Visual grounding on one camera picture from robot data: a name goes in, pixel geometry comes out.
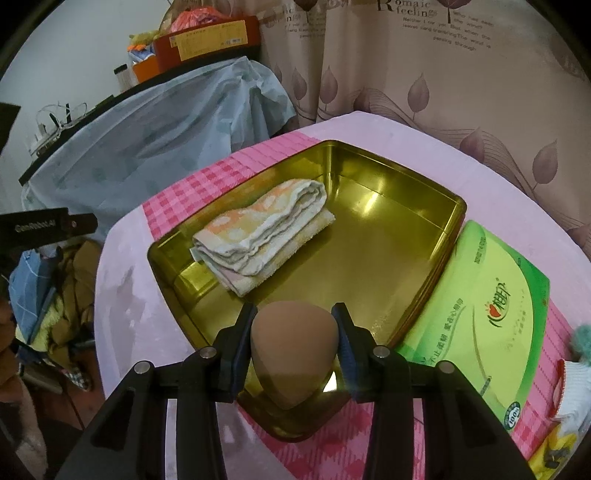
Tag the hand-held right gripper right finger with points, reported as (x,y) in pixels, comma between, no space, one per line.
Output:
(345,353)

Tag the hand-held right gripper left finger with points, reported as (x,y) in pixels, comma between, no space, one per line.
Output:
(240,353)

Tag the brown makeup sponge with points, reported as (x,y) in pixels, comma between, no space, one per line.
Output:
(291,350)

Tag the gold tin box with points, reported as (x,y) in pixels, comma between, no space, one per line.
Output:
(369,230)

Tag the yellow soft toy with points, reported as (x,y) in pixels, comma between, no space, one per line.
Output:
(563,450)

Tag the pile of clothes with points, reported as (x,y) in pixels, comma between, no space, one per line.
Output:
(69,300)

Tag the light pink table cover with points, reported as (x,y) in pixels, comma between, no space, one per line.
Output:
(124,277)

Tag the folded pastel towel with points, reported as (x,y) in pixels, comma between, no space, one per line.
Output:
(263,230)

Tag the green tissue pack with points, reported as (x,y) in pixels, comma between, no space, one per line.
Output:
(485,323)

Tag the pink checked cloth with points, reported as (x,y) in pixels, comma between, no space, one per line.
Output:
(184,194)

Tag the light blue cover cloth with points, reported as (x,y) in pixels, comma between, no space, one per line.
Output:
(161,138)

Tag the white bottle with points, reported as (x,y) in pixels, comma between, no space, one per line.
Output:
(123,78)

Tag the orange box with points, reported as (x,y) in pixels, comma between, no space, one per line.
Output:
(145,71)

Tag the white sock with red trim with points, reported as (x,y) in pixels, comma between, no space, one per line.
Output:
(575,392)

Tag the red cardboard box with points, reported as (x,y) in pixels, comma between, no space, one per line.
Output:
(207,46)

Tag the pink plastic bag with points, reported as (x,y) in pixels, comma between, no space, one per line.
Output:
(203,16)

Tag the leaf print curtain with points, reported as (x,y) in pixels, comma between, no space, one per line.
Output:
(415,60)

